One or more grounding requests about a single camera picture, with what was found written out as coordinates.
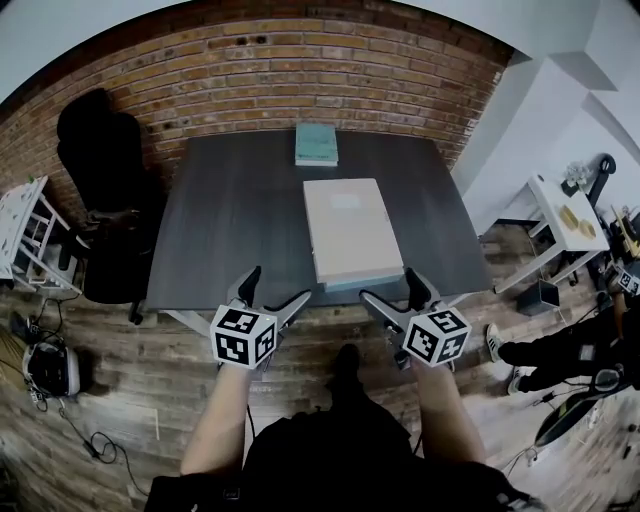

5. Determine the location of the person's left forearm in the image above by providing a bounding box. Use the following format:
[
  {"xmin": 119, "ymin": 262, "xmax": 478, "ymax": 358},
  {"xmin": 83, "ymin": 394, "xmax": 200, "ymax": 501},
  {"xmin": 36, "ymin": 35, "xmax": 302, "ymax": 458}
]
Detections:
[{"xmin": 179, "ymin": 363, "xmax": 252, "ymax": 477}]

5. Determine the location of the small potted plant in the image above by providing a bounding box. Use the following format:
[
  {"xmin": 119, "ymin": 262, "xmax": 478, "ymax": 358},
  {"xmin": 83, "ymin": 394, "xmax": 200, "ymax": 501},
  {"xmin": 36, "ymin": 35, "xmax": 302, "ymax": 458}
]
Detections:
[{"xmin": 560, "ymin": 160, "xmax": 592, "ymax": 195}]

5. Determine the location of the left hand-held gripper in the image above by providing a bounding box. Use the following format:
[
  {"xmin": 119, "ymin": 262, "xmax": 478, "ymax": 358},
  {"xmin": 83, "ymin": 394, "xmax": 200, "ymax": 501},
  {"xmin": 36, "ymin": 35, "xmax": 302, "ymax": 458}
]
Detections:
[{"xmin": 209, "ymin": 265, "xmax": 313, "ymax": 372}]

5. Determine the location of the black office chair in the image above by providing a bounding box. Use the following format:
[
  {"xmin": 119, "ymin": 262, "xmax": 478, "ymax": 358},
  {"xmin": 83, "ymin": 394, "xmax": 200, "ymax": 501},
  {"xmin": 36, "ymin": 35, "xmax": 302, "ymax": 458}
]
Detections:
[{"xmin": 55, "ymin": 88, "xmax": 170, "ymax": 327}]

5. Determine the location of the white headset device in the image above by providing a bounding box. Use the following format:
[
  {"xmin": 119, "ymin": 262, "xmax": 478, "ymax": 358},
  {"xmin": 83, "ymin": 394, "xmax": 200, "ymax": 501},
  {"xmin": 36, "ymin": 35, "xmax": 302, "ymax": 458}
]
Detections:
[{"xmin": 21, "ymin": 338, "xmax": 82, "ymax": 400}]

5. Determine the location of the small teal book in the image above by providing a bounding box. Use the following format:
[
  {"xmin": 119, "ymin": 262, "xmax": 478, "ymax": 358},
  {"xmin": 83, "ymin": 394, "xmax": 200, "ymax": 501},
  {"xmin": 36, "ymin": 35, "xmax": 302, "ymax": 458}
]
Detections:
[{"xmin": 294, "ymin": 123, "xmax": 339, "ymax": 168}]

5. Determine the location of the yellow clutter pile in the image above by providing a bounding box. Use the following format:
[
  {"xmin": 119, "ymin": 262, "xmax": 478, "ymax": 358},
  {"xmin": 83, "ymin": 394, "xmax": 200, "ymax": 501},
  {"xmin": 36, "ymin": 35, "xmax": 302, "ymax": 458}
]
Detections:
[{"xmin": 608, "ymin": 203, "xmax": 640, "ymax": 264}]

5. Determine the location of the black floor bin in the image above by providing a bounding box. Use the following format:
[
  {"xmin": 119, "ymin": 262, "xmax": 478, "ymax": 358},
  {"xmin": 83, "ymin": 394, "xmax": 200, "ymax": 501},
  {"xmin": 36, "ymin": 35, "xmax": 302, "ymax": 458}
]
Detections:
[{"xmin": 516, "ymin": 278, "xmax": 562, "ymax": 318}]

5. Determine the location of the white side table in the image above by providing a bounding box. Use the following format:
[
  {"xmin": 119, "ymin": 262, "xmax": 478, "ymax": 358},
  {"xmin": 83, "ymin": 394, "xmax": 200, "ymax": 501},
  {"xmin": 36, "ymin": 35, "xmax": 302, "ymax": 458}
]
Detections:
[{"xmin": 491, "ymin": 173, "xmax": 612, "ymax": 296}]

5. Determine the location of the person's black shoe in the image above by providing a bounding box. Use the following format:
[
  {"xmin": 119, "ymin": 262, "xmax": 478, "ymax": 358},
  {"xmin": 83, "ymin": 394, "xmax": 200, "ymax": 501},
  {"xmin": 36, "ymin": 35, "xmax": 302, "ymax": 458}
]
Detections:
[{"xmin": 327, "ymin": 343, "xmax": 365, "ymax": 401}]

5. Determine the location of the black floor cable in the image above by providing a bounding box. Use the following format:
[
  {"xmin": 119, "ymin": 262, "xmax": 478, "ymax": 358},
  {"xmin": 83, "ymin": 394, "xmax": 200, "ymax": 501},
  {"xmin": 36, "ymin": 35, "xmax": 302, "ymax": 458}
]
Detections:
[{"xmin": 58, "ymin": 397, "xmax": 151, "ymax": 497}]

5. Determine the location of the person's black clothing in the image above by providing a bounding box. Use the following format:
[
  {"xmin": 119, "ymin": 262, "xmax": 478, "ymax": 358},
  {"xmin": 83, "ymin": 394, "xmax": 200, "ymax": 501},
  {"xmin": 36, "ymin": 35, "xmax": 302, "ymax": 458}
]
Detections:
[{"xmin": 143, "ymin": 379, "xmax": 546, "ymax": 512}]

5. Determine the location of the black stand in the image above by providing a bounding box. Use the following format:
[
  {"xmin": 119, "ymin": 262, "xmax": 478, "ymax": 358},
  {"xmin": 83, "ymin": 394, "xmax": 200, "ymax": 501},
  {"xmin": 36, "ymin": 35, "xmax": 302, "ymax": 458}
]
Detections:
[{"xmin": 583, "ymin": 152, "xmax": 617, "ymax": 214}]

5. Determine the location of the person's right forearm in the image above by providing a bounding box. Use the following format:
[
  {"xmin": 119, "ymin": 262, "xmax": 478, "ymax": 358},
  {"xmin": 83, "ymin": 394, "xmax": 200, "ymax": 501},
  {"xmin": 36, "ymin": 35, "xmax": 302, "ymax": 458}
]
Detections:
[{"xmin": 412, "ymin": 360, "xmax": 489, "ymax": 469}]

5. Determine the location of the large cream book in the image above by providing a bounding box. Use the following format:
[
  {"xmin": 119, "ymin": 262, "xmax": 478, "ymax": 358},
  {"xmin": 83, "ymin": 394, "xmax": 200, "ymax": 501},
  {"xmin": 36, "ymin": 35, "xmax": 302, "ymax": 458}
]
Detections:
[{"xmin": 302, "ymin": 177, "xmax": 406, "ymax": 284}]

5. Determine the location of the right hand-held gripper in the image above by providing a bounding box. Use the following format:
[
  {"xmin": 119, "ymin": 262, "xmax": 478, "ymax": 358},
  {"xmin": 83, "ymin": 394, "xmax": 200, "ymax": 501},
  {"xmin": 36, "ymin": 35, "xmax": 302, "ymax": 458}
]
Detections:
[{"xmin": 358, "ymin": 266, "xmax": 473, "ymax": 372}]

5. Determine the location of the white shelf cart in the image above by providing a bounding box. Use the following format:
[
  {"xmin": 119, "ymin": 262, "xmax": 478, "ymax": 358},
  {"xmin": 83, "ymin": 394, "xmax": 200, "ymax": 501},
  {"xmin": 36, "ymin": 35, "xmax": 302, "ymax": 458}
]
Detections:
[{"xmin": 0, "ymin": 174, "xmax": 84, "ymax": 297}]

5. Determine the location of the black green floor object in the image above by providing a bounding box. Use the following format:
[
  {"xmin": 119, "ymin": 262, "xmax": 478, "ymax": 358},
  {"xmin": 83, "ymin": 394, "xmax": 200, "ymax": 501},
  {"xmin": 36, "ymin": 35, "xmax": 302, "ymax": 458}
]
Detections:
[{"xmin": 533, "ymin": 367, "xmax": 629, "ymax": 450}]

